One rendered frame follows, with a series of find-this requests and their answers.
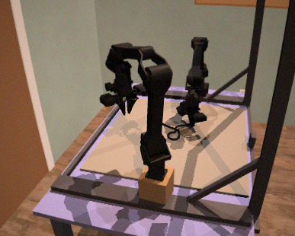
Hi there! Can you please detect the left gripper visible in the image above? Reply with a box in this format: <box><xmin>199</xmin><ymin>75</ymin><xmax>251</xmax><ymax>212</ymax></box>
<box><xmin>100</xmin><ymin>77</ymin><xmax>148</xmax><ymax>116</ymax></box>

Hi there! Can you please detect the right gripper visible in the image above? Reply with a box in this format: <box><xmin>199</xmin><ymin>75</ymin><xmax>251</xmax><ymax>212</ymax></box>
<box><xmin>180</xmin><ymin>99</ymin><xmax>207</xmax><ymax>126</ymax></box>

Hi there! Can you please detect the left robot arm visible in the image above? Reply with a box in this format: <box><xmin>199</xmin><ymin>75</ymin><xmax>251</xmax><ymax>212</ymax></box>
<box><xmin>105</xmin><ymin>43</ymin><xmax>173</xmax><ymax>181</ymax></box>

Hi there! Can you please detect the black metal frame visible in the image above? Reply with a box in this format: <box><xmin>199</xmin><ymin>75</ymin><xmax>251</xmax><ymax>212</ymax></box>
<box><xmin>186</xmin><ymin>0</ymin><xmax>295</xmax><ymax>215</ymax></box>

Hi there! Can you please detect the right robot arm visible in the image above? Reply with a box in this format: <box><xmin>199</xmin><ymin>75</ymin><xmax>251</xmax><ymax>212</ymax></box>
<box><xmin>176</xmin><ymin>37</ymin><xmax>208</xmax><ymax>116</ymax></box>

